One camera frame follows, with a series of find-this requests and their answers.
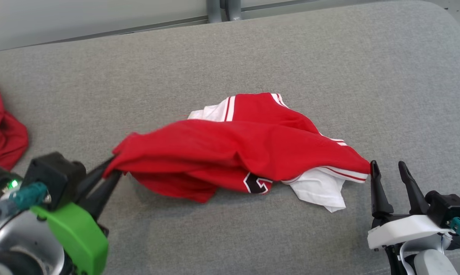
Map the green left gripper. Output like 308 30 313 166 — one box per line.
31 157 122 275

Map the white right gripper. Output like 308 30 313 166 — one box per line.
367 160 455 251

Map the red white jersey garment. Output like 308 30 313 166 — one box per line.
103 92 371 213

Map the crumpled red garment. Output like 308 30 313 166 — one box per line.
0 78 29 171

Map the teal left camera connector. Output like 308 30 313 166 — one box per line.
0 182 51 218

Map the grey double partition post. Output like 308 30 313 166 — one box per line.
206 0 242 23

